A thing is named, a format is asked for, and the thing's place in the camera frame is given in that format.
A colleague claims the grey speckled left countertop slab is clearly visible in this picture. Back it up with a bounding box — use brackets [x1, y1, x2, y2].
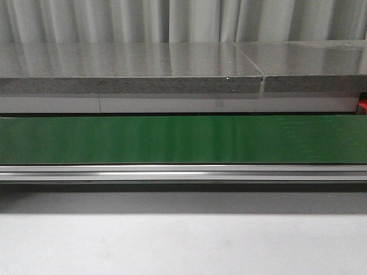
[1, 42, 261, 95]

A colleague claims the grey speckled countertop slab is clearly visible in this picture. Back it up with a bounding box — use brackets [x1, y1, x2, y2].
[1, 42, 261, 95]
[235, 40, 366, 96]

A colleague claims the green conveyor belt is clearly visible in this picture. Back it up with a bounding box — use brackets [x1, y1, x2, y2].
[1, 115, 366, 164]

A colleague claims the grey speckled right countertop slab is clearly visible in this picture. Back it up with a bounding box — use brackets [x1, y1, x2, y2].
[235, 40, 366, 96]

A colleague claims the white cabinet front panel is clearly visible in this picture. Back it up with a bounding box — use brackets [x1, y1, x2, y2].
[1, 92, 360, 113]

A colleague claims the red plastic tray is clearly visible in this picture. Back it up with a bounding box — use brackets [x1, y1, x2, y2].
[357, 99, 367, 115]

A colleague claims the grey pleated curtain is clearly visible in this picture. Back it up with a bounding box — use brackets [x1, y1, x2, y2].
[1, 1, 366, 43]

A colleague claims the aluminium conveyor frame rail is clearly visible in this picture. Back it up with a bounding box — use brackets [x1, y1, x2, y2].
[1, 164, 366, 182]

